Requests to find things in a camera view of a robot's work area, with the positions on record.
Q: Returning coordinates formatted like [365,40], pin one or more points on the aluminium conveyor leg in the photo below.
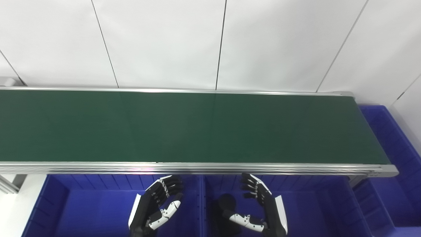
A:
[356,181]
[8,186]

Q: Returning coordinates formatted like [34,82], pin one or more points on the green conveyor belt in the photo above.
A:
[230,168]
[197,128]

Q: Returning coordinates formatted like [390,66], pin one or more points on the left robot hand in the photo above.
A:
[148,210]

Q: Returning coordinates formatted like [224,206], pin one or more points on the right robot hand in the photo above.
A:
[273,214]

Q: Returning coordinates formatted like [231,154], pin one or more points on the blue plastic bin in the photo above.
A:
[312,210]
[88,210]
[394,184]

